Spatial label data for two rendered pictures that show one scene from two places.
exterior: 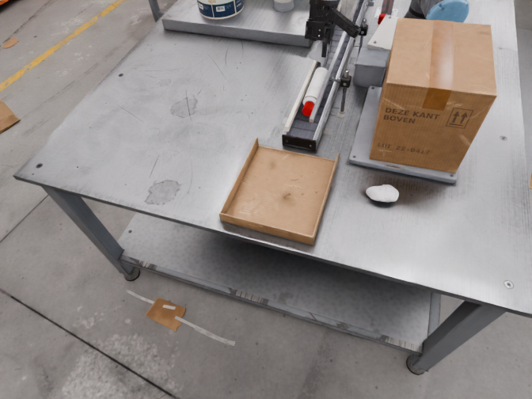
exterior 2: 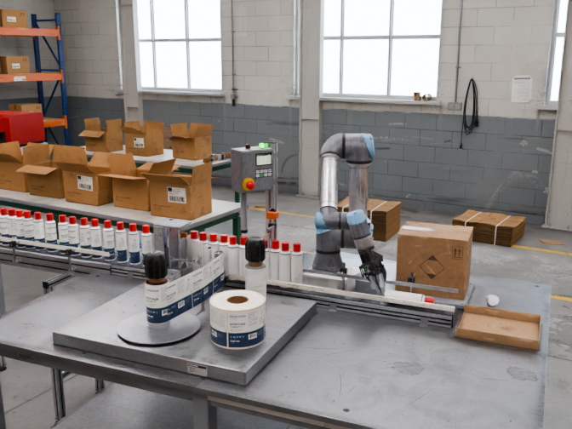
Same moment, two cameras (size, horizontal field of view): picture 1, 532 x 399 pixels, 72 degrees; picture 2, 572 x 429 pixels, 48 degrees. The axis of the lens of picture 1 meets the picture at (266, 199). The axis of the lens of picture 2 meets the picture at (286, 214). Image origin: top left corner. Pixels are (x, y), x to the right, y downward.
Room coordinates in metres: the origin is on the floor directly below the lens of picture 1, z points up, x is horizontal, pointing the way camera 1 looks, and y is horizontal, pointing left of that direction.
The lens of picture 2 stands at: (1.55, 2.25, 1.87)
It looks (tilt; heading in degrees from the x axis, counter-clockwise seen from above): 14 degrees down; 268
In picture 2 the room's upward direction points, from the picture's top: straight up
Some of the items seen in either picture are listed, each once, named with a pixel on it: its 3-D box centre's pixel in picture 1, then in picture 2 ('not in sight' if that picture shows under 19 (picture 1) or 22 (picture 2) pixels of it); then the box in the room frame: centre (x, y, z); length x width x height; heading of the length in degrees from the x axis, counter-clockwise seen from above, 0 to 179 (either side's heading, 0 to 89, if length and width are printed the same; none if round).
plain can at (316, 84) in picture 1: (315, 92); (408, 299); (0.97, -0.20, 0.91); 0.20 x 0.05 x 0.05; 156
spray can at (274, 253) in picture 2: not in sight; (275, 262); (1.52, -0.45, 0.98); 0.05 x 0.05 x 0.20
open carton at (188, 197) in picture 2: not in sight; (181, 187); (2.15, -2.20, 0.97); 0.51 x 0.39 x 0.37; 63
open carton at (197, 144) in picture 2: not in sight; (189, 140); (2.40, -4.76, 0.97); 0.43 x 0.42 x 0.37; 54
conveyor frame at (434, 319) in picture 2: (351, 10); (267, 289); (1.55, -0.46, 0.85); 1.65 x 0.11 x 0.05; 156
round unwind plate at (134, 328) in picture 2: not in sight; (158, 327); (1.96, 0.01, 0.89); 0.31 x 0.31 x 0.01
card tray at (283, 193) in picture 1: (282, 185); (499, 325); (0.65, -0.05, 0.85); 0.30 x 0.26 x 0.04; 156
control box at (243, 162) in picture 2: not in sight; (252, 168); (1.62, -0.58, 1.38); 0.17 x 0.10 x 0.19; 31
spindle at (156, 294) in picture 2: not in sight; (157, 289); (1.96, 0.01, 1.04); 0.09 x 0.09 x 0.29
